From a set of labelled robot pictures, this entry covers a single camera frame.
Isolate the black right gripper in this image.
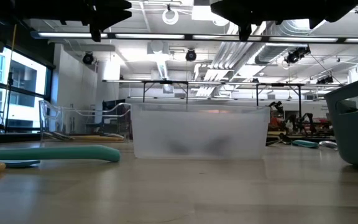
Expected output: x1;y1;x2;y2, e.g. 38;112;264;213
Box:
210;0;287;42

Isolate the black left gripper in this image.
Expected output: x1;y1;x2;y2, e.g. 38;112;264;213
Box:
59;0;132;43

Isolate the green handled spoon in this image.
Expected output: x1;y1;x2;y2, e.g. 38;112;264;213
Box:
0;144;121;163

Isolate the black round ceiling spotlight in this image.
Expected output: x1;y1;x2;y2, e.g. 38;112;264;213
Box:
185;48;198;63
81;52;95;66

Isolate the long linear ceiling light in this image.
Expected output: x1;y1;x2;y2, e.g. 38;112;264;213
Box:
31;30;358;44

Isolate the black ceiling light cluster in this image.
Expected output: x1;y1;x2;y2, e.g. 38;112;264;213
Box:
316;75;334;85
284;45;311;65

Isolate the black monitor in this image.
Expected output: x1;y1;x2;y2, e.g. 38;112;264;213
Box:
101;98;127;118

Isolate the large window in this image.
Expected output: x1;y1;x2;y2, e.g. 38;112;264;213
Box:
0;46;54;134

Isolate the frosted plastic bin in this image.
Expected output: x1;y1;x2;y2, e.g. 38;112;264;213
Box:
131;102;271;161

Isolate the clear plastic container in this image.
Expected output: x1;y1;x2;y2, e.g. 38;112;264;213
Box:
39;99;133;143

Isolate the black table clamp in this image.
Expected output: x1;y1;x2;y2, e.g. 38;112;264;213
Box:
278;133;292;146

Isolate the black tripod stand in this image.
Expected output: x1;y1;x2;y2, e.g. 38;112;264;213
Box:
6;70;14;133

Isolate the ribbed silver duct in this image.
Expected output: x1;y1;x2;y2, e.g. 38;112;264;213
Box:
253;43;293;65

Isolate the white coiled cable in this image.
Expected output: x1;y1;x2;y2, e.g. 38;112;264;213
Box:
161;8;180;26

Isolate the white air duct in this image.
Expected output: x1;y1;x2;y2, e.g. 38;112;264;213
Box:
147;40;171;80

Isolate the black aluminium rig frame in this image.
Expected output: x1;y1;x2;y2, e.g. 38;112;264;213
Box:
0;132;102;144

